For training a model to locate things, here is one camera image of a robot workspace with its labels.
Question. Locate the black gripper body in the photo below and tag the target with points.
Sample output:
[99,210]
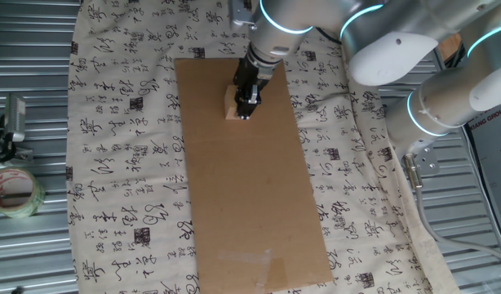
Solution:
[248,75]

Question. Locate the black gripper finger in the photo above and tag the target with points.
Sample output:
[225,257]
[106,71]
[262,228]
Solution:
[245,104]

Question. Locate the small wooden block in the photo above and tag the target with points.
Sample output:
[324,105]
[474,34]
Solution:
[230,108]

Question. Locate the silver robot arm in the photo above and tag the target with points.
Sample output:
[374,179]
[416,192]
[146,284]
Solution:
[446,98]

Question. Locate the brown cardboard sheet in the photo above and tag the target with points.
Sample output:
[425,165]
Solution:
[250,196]

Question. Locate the calligraphy print cloth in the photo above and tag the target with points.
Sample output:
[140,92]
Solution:
[124,163]

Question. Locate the brown wooden board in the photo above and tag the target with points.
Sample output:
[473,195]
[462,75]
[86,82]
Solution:
[448,47]

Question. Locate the clear packing tape roll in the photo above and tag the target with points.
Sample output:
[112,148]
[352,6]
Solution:
[18,213]

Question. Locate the printed grey poster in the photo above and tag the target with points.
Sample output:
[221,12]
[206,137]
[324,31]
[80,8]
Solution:
[495,155]

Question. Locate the small black knob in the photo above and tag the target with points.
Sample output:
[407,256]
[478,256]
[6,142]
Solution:
[18,290]

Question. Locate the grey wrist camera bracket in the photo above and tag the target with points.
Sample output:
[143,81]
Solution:
[238,14]

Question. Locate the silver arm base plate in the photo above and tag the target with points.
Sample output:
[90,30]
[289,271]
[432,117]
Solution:
[428,161]

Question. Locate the silver finned camera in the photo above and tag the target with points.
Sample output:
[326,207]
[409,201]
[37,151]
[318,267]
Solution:
[14,118]

